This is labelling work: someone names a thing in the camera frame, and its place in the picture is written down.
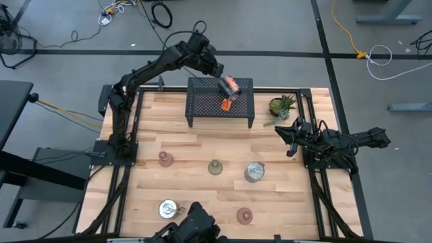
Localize grey desk leg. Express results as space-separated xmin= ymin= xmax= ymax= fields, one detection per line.
xmin=356 ymin=0 xmax=423 ymax=25

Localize grey desk foot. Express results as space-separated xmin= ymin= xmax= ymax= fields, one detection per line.
xmin=387 ymin=102 xmax=432 ymax=113

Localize black side desk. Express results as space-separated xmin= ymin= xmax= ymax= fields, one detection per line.
xmin=0 ymin=79 xmax=94 ymax=230

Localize potted green succulent plant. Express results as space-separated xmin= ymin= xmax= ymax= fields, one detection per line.
xmin=263 ymin=94 xmax=298 ymax=128

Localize yellow and white cable bundle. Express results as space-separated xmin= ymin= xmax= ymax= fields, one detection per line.
xmin=98 ymin=0 xmax=138 ymax=26

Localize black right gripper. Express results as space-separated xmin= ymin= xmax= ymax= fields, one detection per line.
xmin=274 ymin=117 xmax=325 ymax=158

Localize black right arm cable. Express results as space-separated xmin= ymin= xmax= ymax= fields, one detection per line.
xmin=317 ymin=119 xmax=360 ymax=157

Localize white floor cable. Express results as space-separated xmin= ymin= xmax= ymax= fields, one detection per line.
xmin=366 ymin=45 xmax=432 ymax=82

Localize tin can with orange label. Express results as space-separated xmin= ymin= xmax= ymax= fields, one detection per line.
xmin=217 ymin=75 xmax=242 ymax=111

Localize black aluminium table frame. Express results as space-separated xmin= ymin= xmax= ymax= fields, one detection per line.
xmin=76 ymin=84 xmax=364 ymax=243

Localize green glass candlestick holder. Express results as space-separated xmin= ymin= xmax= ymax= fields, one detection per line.
xmin=207 ymin=159 xmax=223 ymax=176

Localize pink glass candlestick holder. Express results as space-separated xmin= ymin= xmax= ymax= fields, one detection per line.
xmin=236 ymin=207 xmax=254 ymax=225
xmin=158 ymin=151 xmax=175 ymax=168

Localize coiled black cable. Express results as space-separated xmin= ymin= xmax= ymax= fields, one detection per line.
xmin=150 ymin=1 xmax=173 ymax=29

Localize orange extension cable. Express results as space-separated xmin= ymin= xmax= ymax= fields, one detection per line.
xmin=331 ymin=0 xmax=368 ymax=60

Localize yellow cable at desk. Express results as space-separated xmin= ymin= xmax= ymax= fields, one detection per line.
xmin=37 ymin=98 xmax=103 ymax=129

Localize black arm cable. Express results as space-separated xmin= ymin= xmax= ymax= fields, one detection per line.
xmin=161 ymin=20 xmax=209 ymax=53
xmin=317 ymin=119 xmax=360 ymax=157

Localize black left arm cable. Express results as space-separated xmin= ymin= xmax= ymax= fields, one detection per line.
xmin=161 ymin=20 xmax=209 ymax=53

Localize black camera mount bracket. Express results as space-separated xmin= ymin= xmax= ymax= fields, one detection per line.
xmin=144 ymin=201 xmax=222 ymax=243

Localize black perforated metal shelf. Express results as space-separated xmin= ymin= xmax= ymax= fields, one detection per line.
xmin=184 ymin=76 xmax=255 ymax=129

